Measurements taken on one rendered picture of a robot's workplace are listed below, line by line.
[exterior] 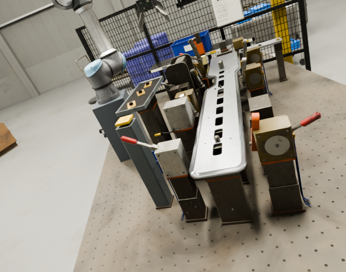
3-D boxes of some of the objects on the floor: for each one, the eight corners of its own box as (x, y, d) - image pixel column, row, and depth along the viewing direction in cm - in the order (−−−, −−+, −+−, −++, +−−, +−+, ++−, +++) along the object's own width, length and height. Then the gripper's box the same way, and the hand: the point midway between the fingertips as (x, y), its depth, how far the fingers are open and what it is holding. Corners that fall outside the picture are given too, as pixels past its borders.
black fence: (322, 128, 240) (304, -69, 170) (137, 163, 304) (69, 31, 234) (318, 120, 252) (299, -66, 182) (140, 156, 316) (76, 28, 246)
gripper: (116, -8, 113) (135, 36, 122) (157, -27, 109) (173, 21, 117) (121, -9, 121) (138, 34, 130) (160, -26, 116) (174, 19, 125)
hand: (156, 27), depth 126 cm, fingers open, 14 cm apart
